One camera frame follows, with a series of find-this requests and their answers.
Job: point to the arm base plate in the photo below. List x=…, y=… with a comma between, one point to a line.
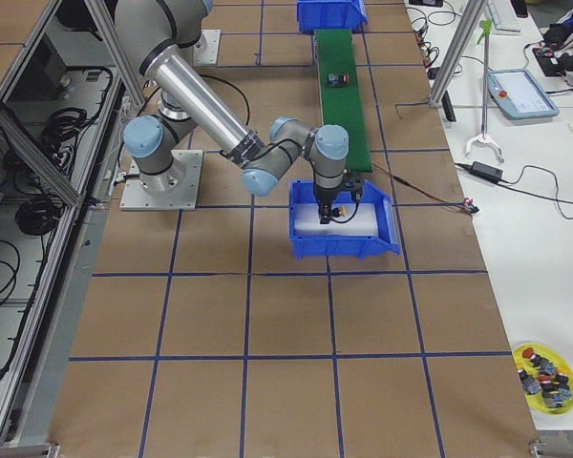
x=176, y=189
x=206, y=50

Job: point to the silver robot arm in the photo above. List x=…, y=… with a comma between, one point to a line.
x=154, y=35

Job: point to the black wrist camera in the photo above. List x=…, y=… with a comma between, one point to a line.
x=354, y=183

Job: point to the red push button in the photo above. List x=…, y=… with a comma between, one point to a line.
x=336, y=80

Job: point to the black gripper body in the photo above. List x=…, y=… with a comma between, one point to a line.
x=324, y=197

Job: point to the white foam pad right bin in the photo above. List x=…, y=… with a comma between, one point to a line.
x=306, y=222

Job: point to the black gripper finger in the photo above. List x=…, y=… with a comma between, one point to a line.
x=332, y=214
x=324, y=215

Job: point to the black handheld remote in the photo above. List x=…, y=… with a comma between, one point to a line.
x=448, y=107

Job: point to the blue bin right side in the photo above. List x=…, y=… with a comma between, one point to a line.
x=301, y=191

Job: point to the blue bin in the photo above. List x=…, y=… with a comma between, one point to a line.
x=330, y=14
x=301, y=191

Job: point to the blue bin left side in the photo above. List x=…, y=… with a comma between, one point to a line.
x=330, y=14

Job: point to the aluminium frame post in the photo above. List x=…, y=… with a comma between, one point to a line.
x=468, y=22

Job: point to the green conveyor belt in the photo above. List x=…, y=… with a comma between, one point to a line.
x=342, y=106

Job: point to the teach pendant tablet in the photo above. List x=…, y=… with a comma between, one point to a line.
x=519, y=95

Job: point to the black power adapter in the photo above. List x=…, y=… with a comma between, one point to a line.
x=486, y=172

